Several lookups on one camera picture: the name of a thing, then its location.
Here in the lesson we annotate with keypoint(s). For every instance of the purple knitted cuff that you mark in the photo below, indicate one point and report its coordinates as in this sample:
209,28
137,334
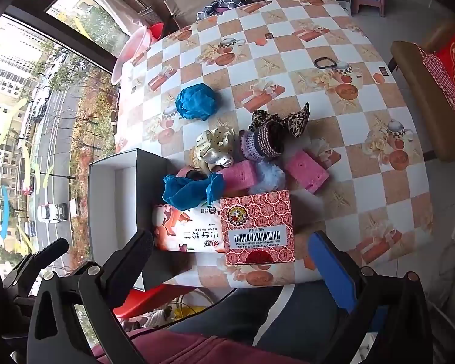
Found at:
265,143

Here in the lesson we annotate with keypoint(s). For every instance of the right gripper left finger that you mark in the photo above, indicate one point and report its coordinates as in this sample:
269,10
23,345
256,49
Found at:
124,266

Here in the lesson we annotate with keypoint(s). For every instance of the blue mesh cloth ball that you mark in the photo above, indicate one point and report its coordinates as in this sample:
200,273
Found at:
197,102

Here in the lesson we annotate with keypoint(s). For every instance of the orange floral tissue pack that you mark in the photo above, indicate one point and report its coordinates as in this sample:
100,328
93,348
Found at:
194,230

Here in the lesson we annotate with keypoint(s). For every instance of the pink foam block small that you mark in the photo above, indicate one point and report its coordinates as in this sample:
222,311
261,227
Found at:
241,176

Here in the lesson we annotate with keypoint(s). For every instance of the cream polka dot scrunchie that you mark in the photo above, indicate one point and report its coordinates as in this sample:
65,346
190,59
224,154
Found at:
216,147

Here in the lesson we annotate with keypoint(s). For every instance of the brown wooden chair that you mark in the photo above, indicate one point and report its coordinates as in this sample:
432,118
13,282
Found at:
437,116

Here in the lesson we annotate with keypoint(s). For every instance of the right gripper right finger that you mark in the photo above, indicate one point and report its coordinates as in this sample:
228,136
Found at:
337,269

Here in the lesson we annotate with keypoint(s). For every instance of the plaid cloth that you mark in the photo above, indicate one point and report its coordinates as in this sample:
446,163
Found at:
218,7

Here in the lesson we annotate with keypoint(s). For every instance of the white open cardboard box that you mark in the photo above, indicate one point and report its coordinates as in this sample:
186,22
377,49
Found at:
123,190

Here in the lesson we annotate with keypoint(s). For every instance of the pink plastic basin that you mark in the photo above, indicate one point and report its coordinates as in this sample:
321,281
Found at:
138,43

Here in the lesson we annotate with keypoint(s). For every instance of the red plastic stool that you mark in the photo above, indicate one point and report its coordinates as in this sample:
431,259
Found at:
138,302

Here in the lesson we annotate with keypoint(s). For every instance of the leopard print scrunchie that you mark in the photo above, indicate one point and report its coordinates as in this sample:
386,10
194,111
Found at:
294,124

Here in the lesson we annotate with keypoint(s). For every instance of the pink black knitted sock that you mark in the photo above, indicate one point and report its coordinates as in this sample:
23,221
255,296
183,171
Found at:
192,173

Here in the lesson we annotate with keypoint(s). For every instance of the red embroidered cushion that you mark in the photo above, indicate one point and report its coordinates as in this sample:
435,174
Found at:
441,66

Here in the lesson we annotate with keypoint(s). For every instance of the blue mesh cloth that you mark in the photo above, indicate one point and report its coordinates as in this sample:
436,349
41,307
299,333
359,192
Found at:
183,193

